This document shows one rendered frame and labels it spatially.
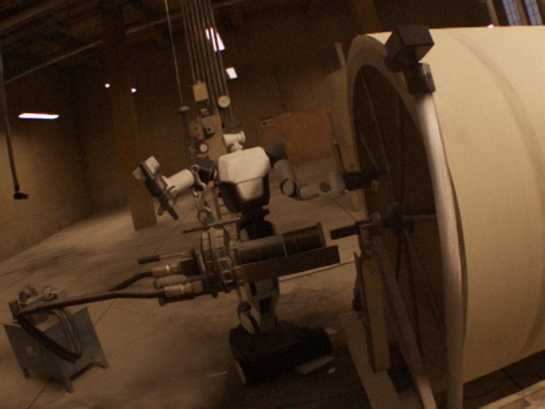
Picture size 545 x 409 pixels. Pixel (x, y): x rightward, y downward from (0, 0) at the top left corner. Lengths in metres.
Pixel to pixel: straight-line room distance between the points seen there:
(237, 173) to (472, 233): 1.44
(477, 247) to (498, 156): 0.29
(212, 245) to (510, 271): 1.21
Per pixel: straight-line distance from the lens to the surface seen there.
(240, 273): 2.00
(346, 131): 6.71
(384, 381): 2.24
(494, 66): 1.69
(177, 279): 2.12
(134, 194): 10.97
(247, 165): 2.48
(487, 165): 1.42
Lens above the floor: 1.39
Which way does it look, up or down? 9 degrees down
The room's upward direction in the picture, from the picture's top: 12 degrees counter-clockwise
